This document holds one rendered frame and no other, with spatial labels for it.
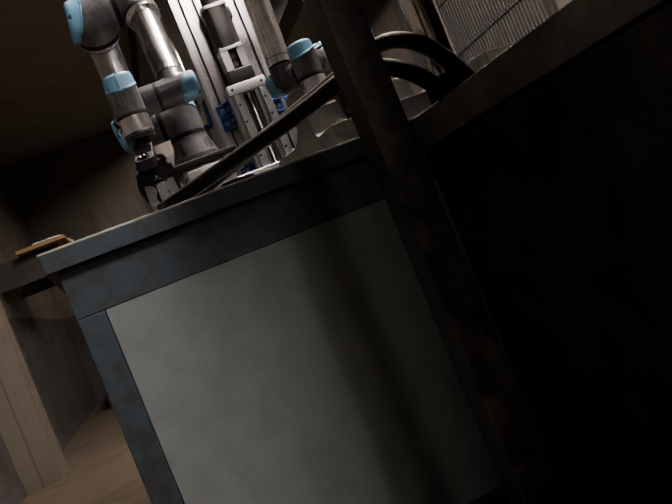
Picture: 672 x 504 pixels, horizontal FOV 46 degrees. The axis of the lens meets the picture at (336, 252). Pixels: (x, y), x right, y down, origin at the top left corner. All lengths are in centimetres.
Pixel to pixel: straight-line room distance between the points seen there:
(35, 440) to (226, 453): 355
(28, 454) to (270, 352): 361
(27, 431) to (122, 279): 357
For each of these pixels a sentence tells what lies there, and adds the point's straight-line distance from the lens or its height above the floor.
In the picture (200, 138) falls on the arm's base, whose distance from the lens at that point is 257.
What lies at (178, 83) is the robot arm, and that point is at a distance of 207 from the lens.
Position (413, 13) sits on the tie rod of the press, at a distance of 149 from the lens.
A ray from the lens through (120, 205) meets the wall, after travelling 1040.
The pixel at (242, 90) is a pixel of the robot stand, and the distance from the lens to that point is 272.
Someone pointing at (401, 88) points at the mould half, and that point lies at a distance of 189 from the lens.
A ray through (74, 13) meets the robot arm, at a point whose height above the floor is 147.
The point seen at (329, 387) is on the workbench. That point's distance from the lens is 151.
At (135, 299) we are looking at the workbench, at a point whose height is 67.
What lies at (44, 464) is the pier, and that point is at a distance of 500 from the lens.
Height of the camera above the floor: 61
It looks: level
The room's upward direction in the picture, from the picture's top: 22 degrees counter-clockwise
